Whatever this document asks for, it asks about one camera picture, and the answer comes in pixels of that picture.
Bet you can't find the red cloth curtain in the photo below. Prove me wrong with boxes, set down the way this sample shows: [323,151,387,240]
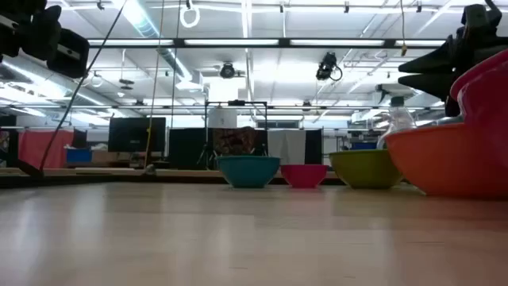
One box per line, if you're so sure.
[17,129,75,169]

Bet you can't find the green plastic bowl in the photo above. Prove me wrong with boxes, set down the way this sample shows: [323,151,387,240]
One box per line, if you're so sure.
[328,149,403,190]

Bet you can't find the black screen panel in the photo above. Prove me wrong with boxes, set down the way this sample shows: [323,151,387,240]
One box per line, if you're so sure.
[168,127,208,170]

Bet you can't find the clear spray bottle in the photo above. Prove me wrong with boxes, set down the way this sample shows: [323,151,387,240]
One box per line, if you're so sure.
[375,95,418,150]

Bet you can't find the large red plastic bowl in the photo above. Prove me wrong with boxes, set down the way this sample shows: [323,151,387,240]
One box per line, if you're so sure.
[449,48,508,160]

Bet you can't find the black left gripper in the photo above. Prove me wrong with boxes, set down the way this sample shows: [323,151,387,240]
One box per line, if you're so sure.
[0,0,90,79]

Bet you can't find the black computer monitor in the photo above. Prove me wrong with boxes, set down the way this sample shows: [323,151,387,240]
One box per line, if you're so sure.
[107,117,167,153]

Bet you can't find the white coiled cable loop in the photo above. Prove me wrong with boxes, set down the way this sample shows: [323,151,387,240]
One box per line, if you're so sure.
[179,0,201,29]

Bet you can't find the black overhead frame bar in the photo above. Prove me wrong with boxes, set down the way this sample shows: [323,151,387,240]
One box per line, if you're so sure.
[86,37,448,50]

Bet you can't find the blue storage bin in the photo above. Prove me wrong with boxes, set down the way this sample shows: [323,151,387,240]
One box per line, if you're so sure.
[65,147,94,164]

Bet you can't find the teal plastic bowl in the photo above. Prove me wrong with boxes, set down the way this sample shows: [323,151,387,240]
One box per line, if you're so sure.
[215,155,282,189]

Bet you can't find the small pink plastic bowl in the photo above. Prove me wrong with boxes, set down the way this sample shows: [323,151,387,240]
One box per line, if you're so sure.
[279,164,329,189]

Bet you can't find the yellow hanging cord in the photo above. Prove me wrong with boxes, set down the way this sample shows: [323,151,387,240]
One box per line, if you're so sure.
[143,0,166,170]

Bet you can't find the black ceiling-mounted camera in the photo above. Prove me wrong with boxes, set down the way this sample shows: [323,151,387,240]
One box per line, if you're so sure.
[219,62,237,79]

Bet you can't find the white bucket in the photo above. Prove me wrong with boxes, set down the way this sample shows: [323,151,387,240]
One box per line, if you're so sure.
[207,106,238,129]

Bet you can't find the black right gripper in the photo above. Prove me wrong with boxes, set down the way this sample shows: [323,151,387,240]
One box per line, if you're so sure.
[398,0,508,102]

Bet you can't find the black overhead camera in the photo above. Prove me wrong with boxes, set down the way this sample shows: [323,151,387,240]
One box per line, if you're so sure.
[315,52,344,83]

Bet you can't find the orange plastic bowl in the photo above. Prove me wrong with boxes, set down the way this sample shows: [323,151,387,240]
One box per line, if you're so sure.
[384,122,508,199]

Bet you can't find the black hanging cable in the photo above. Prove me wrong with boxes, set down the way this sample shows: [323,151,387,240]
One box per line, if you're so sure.
[16,0,129,179]

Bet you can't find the white cloth panel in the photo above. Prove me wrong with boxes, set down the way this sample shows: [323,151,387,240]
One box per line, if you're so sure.
[267,129,307,165]

